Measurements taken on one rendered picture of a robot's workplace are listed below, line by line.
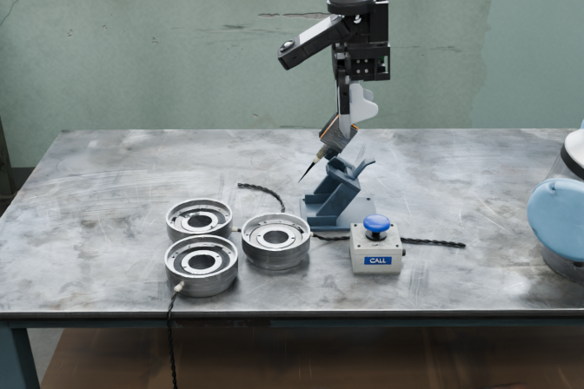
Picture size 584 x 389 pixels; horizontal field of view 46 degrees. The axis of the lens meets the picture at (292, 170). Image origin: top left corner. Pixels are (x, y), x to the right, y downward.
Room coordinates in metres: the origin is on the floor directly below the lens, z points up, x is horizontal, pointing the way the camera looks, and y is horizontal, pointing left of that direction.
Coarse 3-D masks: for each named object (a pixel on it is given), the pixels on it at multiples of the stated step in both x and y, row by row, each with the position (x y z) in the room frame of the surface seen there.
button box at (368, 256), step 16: (352, 224) 0.89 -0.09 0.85; (352, 240) 0.86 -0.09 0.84; (368, 240) 0.85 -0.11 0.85; (384, 240) 0.85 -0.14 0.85; (400, 240) 0.85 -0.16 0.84; (352, 256) 0.85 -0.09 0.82; (368, 256) 0.83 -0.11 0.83; (384, 256) 0.83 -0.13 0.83; (400, 256) 0.83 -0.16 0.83; (368, 272) 0.83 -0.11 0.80; (384, 272) 0.83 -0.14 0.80; (400, 272) 0.83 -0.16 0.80
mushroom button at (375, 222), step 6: (366, 216) 0.87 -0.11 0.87; (372, 216) 0.87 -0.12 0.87; (378, 216) 0.87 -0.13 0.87; (384, 216) 0.87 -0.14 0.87; (366, 222) 0.85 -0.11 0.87; (372, 222) 0.85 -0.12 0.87; (378, 222) 0.85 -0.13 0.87; (384, 222) 0.85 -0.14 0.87; (366, 228) 0.85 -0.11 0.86; (372, 228) 0.84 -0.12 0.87; (378, 228) 0.84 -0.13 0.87; (384, 228) 0.84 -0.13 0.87; (378, 234) 0.86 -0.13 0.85
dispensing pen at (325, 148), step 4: (336, 112) 1.00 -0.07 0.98; (332, 116) 1.00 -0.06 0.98; (332, 120) 0.99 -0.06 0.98; (328, 124) 0.99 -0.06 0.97; (324, 128) 1.00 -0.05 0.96; (320, 132) 1.00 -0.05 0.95; (320, 136) 0.99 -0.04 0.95; (324, 144) 0.99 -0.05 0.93; (324, 148) 0.99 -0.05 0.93; (328, 148) 0.99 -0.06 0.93; (320, 152) 0.99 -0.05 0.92; (324, 152) 0.99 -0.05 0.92; (316, 156) 0.99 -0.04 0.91; (320, 156) 0.99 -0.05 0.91; (316, 160) 0.99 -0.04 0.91; (312, 164) 0.99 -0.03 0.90; (308, 168) 0.99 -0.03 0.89; (300, 180) 0.99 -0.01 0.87
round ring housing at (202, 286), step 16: (192, 240) 0.86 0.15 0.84; (208, 240) 0.87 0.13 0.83; (224, 240) 0.86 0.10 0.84; (192, 256) 0.83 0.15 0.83; (208, 256) 0.84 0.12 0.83; (176, 272) 0.78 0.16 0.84; (192, 272) 0.79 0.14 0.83; (208, 272) 0.79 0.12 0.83; (224, 272) 0.78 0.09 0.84; (192, 288) 0.76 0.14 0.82; (208, 288) 0.77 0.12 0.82; (224, 288) 0.79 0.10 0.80
